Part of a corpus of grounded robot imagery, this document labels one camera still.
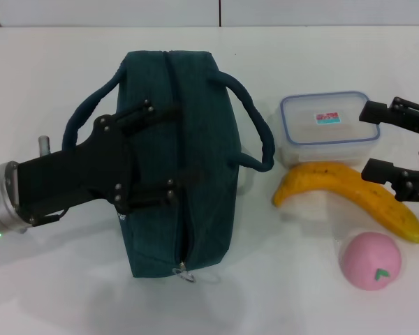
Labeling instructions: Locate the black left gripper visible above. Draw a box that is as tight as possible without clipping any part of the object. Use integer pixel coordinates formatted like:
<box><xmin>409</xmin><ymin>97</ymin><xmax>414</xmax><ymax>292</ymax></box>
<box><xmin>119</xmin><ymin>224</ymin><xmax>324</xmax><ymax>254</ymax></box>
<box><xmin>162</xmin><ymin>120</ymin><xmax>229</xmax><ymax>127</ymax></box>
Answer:
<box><xmin>16</xmin><ymin>99</ymin><xmax>205</xmax><ymax>227</ymax></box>

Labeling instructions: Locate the dark teal insulated lunch bag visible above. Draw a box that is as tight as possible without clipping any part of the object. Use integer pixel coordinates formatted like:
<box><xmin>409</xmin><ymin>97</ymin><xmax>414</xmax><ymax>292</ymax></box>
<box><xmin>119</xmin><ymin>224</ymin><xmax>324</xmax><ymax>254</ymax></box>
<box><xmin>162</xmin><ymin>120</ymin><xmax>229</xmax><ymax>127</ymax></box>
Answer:
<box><xmin>61</xmin><ymin>50</ymin><xmax>277</xmax><ymax>283</ymax></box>

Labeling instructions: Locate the yellow toy banana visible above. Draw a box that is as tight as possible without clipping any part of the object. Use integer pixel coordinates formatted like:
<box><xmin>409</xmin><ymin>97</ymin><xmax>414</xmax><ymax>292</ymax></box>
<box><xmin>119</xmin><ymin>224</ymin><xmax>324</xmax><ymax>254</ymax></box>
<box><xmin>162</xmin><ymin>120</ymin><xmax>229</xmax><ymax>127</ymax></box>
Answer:
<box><xmin>272</xmin><ymin>162</ymin><xmax>419</xmax><ymax>244</ymax></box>

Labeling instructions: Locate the pink toy peach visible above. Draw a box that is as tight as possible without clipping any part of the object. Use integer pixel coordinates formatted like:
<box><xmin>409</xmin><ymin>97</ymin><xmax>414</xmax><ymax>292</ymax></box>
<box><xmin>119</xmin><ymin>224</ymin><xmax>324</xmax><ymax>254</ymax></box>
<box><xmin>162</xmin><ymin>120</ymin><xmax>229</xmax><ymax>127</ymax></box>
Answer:
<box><xmin>338</xmin><ymin>230</ymin><xmax>403</xmax><ymax>291</ymax></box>

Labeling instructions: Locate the metal zipper pull ring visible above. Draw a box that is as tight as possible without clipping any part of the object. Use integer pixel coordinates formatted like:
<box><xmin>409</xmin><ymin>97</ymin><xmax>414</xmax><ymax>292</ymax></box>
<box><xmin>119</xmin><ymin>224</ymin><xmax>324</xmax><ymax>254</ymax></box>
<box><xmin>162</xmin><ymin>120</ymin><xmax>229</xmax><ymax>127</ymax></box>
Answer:
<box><xmin>172</xmin><ymin>261</ymin><xmax>198</xmax><ymax>284</ymax></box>

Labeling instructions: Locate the silver left gripper connector stub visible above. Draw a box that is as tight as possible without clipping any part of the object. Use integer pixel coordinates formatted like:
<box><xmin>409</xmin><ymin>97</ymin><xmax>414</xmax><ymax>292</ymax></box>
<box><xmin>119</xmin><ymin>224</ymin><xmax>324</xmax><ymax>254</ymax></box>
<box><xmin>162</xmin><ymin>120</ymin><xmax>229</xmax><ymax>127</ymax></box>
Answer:
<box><xmin>38</xmin><ymin>135</ymin><xmax>52</xmax><ymax>156</ymax></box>

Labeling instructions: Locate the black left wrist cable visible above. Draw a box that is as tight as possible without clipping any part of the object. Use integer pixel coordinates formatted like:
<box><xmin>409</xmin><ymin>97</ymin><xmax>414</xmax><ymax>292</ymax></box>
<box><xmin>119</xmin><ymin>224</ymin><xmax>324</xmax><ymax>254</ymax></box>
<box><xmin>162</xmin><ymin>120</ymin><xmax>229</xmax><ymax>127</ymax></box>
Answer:
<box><xmin>30</xmin><ymin>209</ymin><xmax>69</xmax><ymax>228</ymax></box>

